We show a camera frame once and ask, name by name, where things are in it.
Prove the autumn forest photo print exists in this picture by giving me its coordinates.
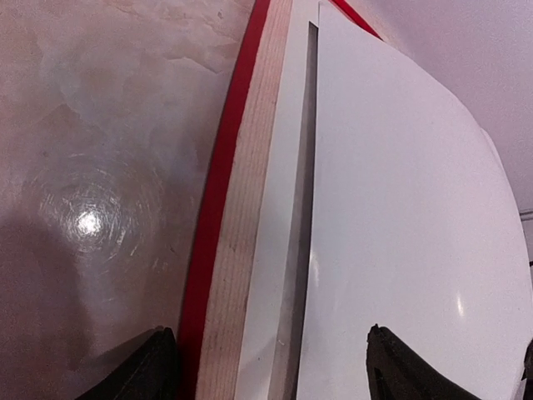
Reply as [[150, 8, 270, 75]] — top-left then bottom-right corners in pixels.
[[296, 2, 532, 399]]

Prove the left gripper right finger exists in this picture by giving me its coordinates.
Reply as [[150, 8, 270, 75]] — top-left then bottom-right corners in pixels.
[[366, 325, 476, 399]]

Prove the wooden photo frame red edge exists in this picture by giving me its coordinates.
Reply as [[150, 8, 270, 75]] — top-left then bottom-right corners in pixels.
[[177, 0, 384, 400]]

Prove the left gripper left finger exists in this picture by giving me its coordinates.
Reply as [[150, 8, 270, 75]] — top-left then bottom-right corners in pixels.
[[80, 327, 179, 400]]

